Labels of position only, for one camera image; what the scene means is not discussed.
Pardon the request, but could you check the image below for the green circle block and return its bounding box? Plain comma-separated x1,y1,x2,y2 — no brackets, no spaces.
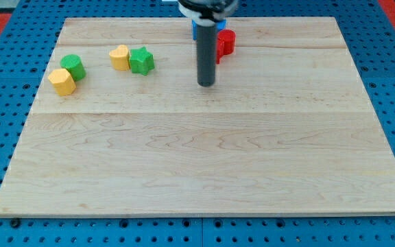
60,54,86,82

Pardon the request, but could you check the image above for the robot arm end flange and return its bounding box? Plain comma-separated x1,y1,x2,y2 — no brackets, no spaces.
178,0,239,27

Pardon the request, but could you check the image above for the green star block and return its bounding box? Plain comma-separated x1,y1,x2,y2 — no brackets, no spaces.
129,47,155,75

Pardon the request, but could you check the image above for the wooden board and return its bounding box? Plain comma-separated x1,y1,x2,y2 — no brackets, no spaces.
0,17,395,218

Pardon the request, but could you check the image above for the red block behind rod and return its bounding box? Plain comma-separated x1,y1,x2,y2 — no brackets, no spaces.
216,39,224,64

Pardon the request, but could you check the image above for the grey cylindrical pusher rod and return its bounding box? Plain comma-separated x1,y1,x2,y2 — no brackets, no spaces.
196,24,217,87

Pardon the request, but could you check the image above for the red cylinder block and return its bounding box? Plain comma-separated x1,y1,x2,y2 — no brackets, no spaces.
217,29,236,55

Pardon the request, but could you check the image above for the yellow heart block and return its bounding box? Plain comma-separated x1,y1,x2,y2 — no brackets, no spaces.
109,45,130,71

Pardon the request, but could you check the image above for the blue block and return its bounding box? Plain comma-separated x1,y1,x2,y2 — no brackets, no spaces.
191,20,226,40

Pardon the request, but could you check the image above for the yellow hexagon block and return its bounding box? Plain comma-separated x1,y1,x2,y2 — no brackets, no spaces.
47,69,76,96

